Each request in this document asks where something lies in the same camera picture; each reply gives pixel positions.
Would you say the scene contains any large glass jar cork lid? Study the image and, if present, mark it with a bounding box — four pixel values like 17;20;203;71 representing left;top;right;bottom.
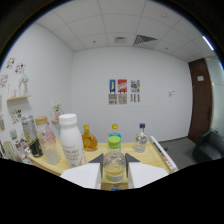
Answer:
34;115;62;166

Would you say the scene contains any blue wall poster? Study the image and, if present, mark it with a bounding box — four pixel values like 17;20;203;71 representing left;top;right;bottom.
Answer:
108;78;118;105

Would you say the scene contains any wooden wall shelf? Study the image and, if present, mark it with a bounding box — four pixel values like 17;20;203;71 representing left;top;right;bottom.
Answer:
6;94;32;103

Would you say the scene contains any large white bottle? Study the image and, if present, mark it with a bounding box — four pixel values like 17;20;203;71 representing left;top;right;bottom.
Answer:
58;113;87;168

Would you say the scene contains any ceiling air vent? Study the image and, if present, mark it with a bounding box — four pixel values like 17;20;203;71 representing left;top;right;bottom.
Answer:
133;34;158;47

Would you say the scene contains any red wall poster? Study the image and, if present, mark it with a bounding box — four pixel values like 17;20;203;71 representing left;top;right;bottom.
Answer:
117;78;128;105

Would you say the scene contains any two-tier wooden shelf rack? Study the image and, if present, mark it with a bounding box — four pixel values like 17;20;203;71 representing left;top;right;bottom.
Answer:
28;135;179;178

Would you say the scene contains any clear bottle blue cap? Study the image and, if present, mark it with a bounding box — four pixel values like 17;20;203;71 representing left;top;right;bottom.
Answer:
134;122;148;154

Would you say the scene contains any multicolour wall poster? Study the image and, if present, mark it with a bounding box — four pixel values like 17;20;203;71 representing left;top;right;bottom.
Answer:
130;79;141;103

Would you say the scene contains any tall black and white can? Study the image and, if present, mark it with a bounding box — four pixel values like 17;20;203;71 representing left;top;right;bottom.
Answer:
20;114;44;158

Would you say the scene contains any pink liquid bottle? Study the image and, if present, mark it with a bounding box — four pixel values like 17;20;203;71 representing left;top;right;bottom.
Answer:
44;128;57;144

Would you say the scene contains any brown door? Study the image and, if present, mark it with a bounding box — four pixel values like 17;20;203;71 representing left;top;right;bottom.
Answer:
187;57;214;144

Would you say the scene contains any black chair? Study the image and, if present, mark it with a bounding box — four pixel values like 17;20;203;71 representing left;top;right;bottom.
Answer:
191;129;224;164

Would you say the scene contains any blue liquid bottle yellow cap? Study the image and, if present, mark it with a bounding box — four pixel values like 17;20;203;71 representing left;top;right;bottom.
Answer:
108;123;123;139

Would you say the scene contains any amber liquid bottle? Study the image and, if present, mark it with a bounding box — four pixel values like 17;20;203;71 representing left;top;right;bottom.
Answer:
81;124;99;153

